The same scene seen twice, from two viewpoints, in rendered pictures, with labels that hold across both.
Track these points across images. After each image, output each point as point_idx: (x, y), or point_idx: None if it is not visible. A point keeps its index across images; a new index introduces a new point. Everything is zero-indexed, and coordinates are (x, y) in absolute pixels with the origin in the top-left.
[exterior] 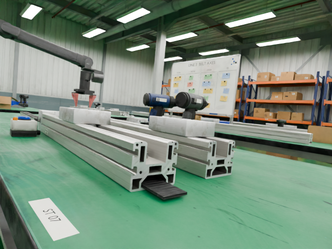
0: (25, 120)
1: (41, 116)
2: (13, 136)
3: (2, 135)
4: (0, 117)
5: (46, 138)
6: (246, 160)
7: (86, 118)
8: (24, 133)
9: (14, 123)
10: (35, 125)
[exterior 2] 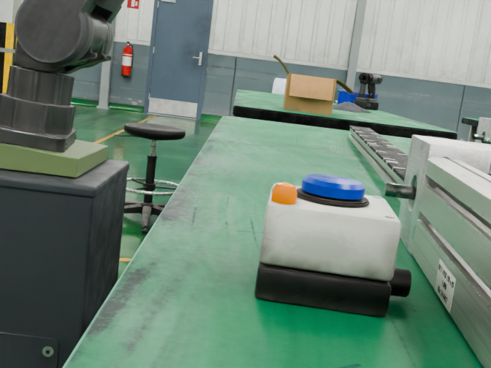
0: (337, 211)
1: (424, 173)
2: (263, 296)
3: (219, 278)
4: (287, 147)
5: (443, 344)
6: None
7: None
8: (325, 287)
9: (277, 221)
10: (386, 247)
